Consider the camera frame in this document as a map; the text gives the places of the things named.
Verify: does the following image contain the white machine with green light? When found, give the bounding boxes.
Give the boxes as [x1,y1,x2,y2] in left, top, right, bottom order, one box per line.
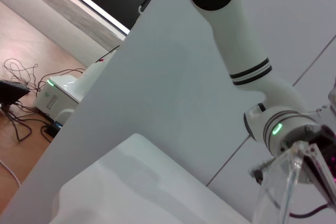
[34,49,119,120]

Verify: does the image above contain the black power strip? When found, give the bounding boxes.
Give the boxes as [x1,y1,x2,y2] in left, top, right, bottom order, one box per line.
[41,121,64,138]

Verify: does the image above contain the black keyboard-like object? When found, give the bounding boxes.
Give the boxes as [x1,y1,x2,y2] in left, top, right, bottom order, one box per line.
[0,79,31,104]

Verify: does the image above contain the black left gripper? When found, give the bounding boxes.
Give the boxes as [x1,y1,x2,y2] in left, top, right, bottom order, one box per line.
[313,124,336,156]

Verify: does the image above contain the white floor cable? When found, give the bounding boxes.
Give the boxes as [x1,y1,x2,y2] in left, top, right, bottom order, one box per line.
[0,158,21,187]

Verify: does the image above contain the tangled black floor cables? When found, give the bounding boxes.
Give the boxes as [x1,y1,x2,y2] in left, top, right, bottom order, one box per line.
[2,58,87,143]

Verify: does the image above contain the white panel clip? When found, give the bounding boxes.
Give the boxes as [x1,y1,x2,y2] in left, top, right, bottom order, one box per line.
[138,0,150,15]

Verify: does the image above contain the left gripper cable with plug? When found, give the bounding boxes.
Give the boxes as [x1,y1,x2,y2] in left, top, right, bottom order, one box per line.
[248,155,330,218]

